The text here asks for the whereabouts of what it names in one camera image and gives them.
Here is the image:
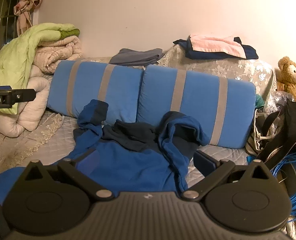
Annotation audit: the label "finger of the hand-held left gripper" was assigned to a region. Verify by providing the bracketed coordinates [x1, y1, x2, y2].
[11, 88, 38, 104]

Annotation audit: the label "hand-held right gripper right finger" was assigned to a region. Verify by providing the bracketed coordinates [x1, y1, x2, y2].
[180, 150, 272, 202]

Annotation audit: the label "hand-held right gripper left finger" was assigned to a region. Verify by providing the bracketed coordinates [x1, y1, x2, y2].
[24, 159, 113, 202]

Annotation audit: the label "blue and navy hoodie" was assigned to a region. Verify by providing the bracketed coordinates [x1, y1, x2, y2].
[0, 99, 211, 205]

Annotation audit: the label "grey folded clothes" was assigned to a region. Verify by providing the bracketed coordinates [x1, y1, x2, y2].
[109, 48, 163, 67]

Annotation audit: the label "white puffy comforter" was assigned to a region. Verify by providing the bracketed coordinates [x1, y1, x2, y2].
[0, 64, 52, 138]

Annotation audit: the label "stack of folded quilts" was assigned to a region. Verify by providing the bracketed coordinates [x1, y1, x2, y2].
[0, 22, 76, 90]

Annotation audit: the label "beige folded quilt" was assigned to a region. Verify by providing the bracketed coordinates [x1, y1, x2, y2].
[33, 35, 83, 74]

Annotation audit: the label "blue grey-striped cushion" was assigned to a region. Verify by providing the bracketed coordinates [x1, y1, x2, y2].
[137, 64, 257, 149]

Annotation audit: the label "blue striped pillow with spot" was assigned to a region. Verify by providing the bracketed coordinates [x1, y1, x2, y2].
[47, 60, 145, 127]

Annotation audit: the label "dark green folded cloth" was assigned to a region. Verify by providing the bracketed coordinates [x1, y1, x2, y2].
[59, 29, 80, 40]

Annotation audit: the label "teal cloth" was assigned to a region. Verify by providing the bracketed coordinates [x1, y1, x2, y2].
[255, 94, 265, 109]

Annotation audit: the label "pink patterned curtain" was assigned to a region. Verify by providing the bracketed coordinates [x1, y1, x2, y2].
[13, 0, 49, 37]

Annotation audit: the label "clear plastic bag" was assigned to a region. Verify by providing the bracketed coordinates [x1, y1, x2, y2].
[263, 91, 292, 135]

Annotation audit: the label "floral grey sofa back cover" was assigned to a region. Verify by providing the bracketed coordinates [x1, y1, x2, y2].
[158, 44, 277, 99]

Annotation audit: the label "navy folded garment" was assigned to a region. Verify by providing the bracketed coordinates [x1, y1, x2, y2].
[173, 35, 259, 60]

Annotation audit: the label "brown teddy bear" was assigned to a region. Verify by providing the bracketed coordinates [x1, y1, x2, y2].
[278, 56, 296, 103]

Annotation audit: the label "white canvas rope bag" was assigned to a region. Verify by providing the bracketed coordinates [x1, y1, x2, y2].
[245, 109, 273, 155]

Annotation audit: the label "blue coiled cable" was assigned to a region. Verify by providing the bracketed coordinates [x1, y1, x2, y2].
[271, 151, 296, 220]

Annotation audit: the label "black strap bag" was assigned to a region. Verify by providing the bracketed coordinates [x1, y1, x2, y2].
[256, 101, 296, 170]

